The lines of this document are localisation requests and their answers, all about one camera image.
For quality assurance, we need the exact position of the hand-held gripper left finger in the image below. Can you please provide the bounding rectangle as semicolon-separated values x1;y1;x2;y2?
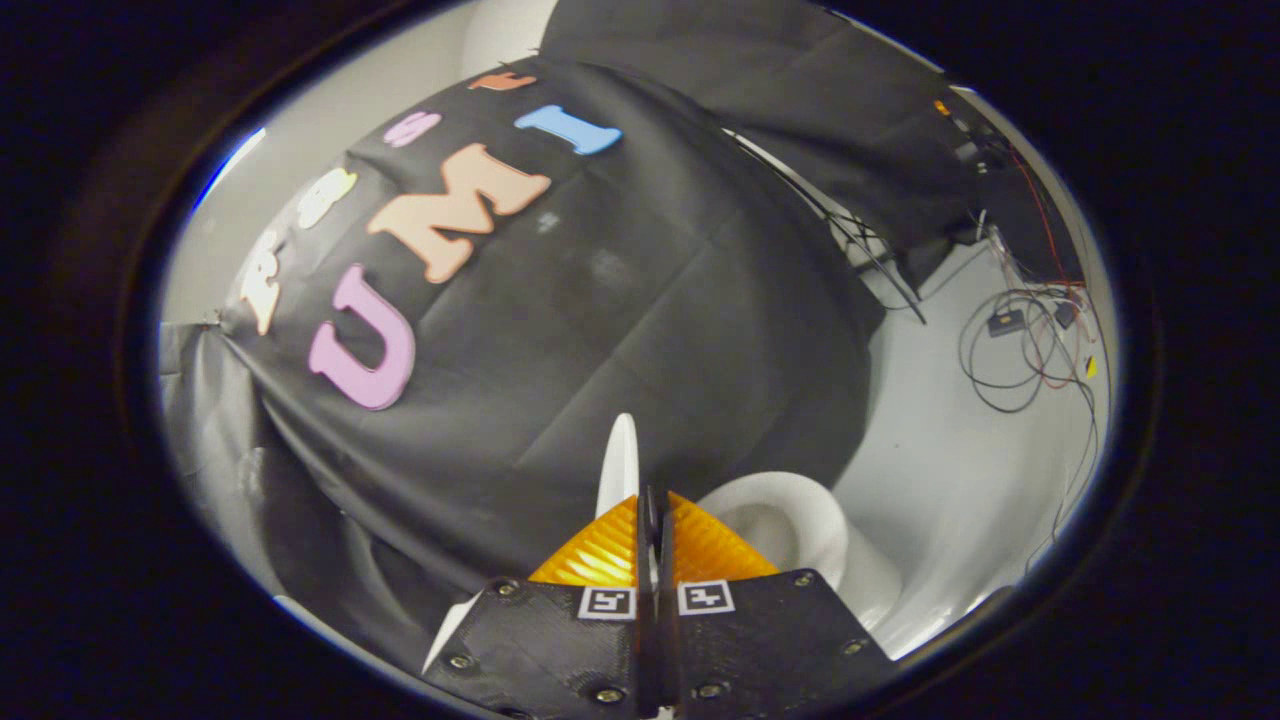
422;487;661;720

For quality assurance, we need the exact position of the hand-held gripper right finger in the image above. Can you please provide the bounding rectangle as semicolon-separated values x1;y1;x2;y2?
655;490;898;717

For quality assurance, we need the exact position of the black backdrop cloth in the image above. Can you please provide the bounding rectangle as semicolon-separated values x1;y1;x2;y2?
160;0;986;671

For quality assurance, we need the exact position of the black tripod stand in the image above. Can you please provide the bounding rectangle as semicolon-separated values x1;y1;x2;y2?
725;130;927;326

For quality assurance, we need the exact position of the dark equipment table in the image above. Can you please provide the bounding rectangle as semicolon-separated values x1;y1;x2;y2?
940;85;1087;287

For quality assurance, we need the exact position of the tangle of floor cables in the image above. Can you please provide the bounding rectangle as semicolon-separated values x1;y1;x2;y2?
958;285;1113;416

